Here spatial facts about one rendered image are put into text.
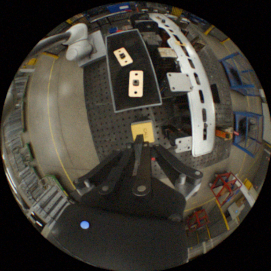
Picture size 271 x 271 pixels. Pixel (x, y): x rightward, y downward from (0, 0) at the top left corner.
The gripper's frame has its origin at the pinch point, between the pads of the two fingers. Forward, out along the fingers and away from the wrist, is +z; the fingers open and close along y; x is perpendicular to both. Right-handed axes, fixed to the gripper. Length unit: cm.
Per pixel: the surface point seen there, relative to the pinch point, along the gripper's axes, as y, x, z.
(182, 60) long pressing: 28, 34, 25
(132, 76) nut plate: 0.3, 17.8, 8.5
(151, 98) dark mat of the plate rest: 4.5, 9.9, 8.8
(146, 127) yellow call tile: 1.6, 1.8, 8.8
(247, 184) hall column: 594, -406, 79
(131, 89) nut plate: -0.6, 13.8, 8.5
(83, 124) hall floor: -111, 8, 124
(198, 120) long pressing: 28.9, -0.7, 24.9
